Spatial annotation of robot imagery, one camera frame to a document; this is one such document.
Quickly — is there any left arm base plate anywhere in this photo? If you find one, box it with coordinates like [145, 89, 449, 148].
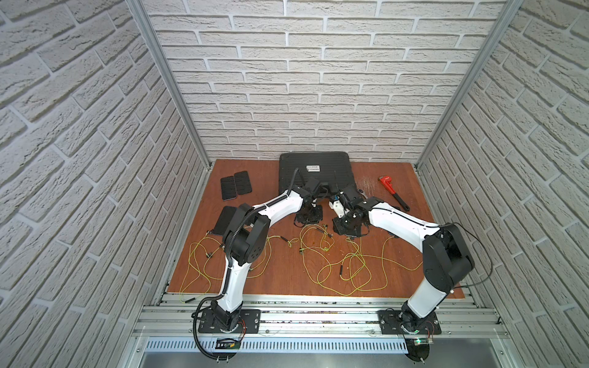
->
[198, 308, 262, 334]

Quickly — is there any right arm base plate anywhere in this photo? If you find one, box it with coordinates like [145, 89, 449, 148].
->
[377, 308, 442, 336]

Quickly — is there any purple-edged smartphone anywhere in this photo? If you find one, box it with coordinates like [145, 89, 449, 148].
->
[220, 176, 238, 201]

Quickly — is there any black smartphone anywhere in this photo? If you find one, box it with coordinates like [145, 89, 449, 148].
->
[234, 171, 252, 196]

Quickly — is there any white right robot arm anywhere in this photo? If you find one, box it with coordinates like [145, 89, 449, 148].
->
[330, 197, 475, 320]

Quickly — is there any aluminium corner post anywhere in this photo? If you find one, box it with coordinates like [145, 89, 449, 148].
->
[127, 0, 213, 171]
[414, 0, 523, 171]

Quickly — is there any aluminium corner post right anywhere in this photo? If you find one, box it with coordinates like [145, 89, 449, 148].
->
[414, 0, 523, 171]

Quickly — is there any black plastic tool case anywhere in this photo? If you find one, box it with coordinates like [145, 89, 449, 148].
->
[278, 151, 356, 193]

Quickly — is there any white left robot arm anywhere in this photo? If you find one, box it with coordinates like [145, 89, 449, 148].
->
[211, 187, 316, 318]

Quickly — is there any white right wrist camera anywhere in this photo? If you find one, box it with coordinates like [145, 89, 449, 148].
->
[329, 191, 355, 219]

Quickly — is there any aluminium corner post left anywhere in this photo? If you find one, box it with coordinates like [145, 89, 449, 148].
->
[127, 0, 213, 171]

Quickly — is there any blue-edged smartphone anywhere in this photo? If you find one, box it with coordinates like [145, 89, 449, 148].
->
[210, 206, 237, 236]

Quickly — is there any aluminium rail frame front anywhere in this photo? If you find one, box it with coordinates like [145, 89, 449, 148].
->
[131, 294, 509, 339]

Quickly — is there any red and black tool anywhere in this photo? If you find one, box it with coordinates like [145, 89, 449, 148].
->
[378, 176, 410, 213]

